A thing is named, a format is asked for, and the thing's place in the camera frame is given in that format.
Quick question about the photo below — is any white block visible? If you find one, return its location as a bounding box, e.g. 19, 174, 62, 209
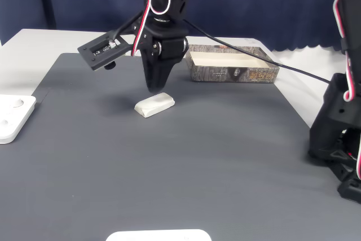
134, 92, 176, 119

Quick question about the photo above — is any printed cardboard box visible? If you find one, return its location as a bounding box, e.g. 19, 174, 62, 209
184, 44, 280, 84

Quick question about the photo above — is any black camera cable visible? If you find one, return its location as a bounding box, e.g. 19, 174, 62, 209
111, 9, 330, 84

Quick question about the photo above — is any grey table mat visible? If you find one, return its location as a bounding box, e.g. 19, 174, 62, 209
0, 52, 361, 241

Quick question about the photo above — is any red white servo wire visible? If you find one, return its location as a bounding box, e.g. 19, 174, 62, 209
332, 0, 361, 181
131, 0, 173, 57

